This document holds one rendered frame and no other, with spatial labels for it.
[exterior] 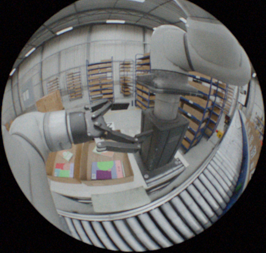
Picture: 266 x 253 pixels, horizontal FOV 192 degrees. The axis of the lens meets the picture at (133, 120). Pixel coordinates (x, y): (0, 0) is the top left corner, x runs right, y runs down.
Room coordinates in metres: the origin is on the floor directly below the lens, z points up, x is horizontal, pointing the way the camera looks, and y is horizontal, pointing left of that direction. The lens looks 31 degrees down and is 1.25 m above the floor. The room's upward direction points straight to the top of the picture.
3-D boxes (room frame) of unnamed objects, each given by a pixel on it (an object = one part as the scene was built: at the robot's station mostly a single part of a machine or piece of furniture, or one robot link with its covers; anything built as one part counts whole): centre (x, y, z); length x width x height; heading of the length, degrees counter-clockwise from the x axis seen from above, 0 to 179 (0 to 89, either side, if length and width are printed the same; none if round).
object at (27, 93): (1.46, 4.18, 1.02); 1.30 x 0.50 x 2.05; 100
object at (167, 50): (0.33, -0.15, 1.38); 0.18 x 0.16 x 0.22; 33
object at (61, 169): (0.13, 0.47, 0.76); 0.19 x 0.14 x 0.02; 108
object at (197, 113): (1.08, -1.06, 0.79); 0.40 x 0.30 x 0.10; 23
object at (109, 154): (0.38, 0.21, 0.76); 0.16 x 0.07 x 0.02; 78
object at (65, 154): (0.28, 0.53, 0.76); 0.16 x 0.07 x 0.02; 78
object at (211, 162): (-0.03, -0.74, 0.72); 0.52 x 0.05 x 0.05; 22
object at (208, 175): (-0.08, -0.62, 0.72); 0.52 x 0.05 x 0.05; 22
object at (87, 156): (0.31, 0.18, 0.80); 0.38 x 0.28 x 0.10; 16
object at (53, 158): (0.23, 0.50, 0.80); 0.38 x 0.28 x 0.10; 19
